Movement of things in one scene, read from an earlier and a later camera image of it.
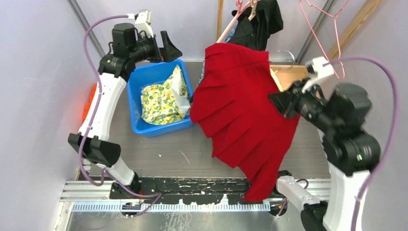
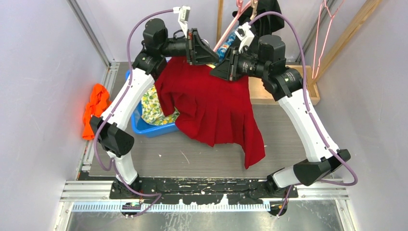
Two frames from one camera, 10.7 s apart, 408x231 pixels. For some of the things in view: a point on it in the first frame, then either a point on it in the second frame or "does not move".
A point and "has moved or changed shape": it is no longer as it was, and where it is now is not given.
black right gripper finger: x=283 y=101 -> x=222 y=70
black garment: x=255 y=33 does not move
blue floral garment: x=227 y=41 -> x=222 y=50
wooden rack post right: x=364 y=12 does not move
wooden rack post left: x=219 y=19 does not move
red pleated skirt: x=235 y=114 -> x=211 y=107
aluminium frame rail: x=85 y=24 does not move
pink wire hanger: x=336 y=19 has moved or changed shape
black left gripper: x=172 y=52 -> x=201 y=56
